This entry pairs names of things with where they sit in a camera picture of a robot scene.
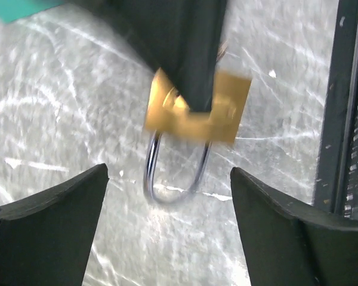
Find large brass padlock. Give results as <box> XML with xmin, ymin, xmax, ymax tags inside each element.
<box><xmin>143</xmin><ymin>69</ymin><xmax>252</xmax><ymax>206</ymax></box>

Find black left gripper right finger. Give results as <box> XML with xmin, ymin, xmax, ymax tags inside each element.
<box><xmin>230</xmin><ymin>167</ymin><xmax>358</xmax><ymax>285</ymax></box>

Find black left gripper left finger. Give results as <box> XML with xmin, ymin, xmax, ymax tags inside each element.
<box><xmin>0</xmin><ymin>163</ymin><xmax>108</xmax><ymax>286</ymax></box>

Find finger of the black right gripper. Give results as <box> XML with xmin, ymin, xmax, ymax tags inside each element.
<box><xmin>101</xmin><ymin>1</ymin><xmax>227</xmax><ymax>113</ymax></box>

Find teal white small box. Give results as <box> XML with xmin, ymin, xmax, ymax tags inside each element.
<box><xmin>0</xmin><ymin>0</ymin><xmax>65</xmax><ymax>23</ymax></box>

